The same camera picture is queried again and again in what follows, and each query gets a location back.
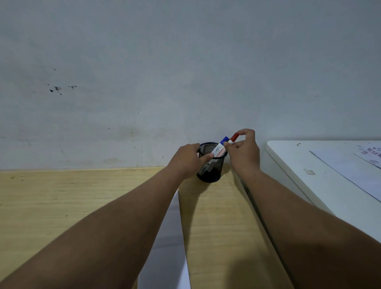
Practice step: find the person's left hand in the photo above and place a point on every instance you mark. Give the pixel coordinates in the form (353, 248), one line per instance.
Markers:
(183, 163)

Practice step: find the person's right hand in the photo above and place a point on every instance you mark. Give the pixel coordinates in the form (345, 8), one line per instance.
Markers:
(245, 156)

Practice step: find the person's left thumb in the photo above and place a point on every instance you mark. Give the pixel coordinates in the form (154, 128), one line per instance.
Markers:
(207, 160)

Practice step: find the person's right thumb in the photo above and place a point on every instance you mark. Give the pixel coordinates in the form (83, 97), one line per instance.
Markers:
(233, 145)

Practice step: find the red-capped white marker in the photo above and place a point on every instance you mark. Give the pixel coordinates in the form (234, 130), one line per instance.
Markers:
(234, 137)

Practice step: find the black mesh pen holder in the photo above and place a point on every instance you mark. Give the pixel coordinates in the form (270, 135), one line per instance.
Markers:
(212, 171)

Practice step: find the blue-capped white marker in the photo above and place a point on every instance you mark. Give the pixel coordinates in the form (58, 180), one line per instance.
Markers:
(219, 148)

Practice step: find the person's right forearm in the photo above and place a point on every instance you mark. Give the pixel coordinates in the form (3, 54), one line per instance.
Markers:
(303, 238)

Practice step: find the person's left forearm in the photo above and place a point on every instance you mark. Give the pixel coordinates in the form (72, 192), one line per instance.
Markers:
(98, 238)

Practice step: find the small clear sticker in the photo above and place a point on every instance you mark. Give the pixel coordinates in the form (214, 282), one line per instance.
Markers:
(309, 171)

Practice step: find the white cabinet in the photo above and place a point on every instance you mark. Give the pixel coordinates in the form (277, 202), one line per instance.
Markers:
(315, 190)

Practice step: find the large white paper sheet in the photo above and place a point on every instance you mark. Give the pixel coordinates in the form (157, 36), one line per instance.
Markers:
(348, 169)

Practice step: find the printed paper sheet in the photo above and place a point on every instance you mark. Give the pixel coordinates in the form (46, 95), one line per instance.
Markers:
(372, 154)

